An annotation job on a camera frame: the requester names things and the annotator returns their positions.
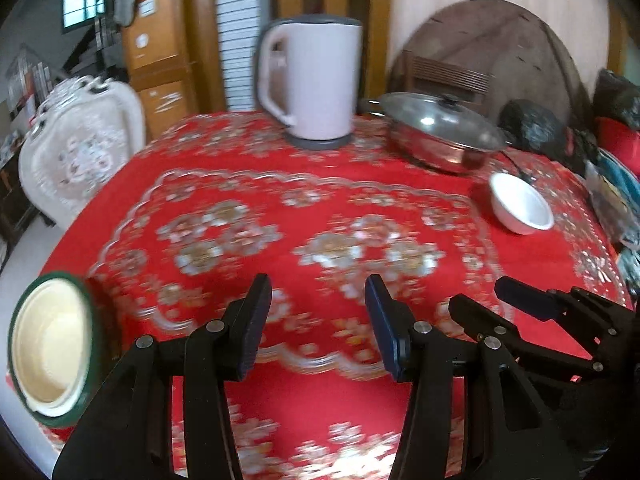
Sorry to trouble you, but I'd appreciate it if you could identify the white electric kettle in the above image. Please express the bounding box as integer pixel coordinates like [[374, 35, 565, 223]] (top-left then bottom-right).
[[254, 14, 362, 151]]

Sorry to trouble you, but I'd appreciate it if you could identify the cardboard box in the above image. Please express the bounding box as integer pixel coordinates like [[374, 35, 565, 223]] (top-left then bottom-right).
[[122, 0, 198, 141]]

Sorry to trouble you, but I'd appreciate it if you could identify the red embroidered tablecloth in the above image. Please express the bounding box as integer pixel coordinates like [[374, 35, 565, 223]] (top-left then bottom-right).
[[38, 113, 639, 479]]

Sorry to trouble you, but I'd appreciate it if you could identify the clear plastic bag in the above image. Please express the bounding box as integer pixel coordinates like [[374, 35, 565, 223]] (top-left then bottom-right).
[[585, 162, 639, 252]]

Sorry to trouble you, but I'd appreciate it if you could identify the black power cord plug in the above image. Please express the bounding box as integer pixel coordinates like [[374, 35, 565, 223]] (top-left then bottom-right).
[[501, 150, 536, 185]]

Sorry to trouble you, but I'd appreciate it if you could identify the steel pot with glass lid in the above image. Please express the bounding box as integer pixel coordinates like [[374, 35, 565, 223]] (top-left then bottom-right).
[[359, 92, 506, 174]]

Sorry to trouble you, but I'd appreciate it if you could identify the white ornate chair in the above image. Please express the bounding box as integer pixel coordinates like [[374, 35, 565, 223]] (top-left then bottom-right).
[[18, 76, 146, 231]]

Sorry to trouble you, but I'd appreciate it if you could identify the round wooden tabletop leaning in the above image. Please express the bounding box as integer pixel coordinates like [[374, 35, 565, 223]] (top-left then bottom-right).
[[386, 0, 593, 128]]

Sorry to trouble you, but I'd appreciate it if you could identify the black plastic bag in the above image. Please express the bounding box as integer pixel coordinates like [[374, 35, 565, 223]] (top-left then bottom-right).
[[498, 100, 574, 167]]

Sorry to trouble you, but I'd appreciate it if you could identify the dark green plastic bowl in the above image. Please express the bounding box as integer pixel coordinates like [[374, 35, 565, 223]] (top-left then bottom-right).
[[6, 271, 122, 429]]

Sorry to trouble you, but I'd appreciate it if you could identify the small white foam bowl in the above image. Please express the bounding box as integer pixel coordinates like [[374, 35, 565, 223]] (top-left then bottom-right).
[[488, 172, 554, 235]]

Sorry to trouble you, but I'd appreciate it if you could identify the red plastic basin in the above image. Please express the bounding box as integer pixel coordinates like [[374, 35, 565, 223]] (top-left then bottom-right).
[[596, 117, 640, 177]]

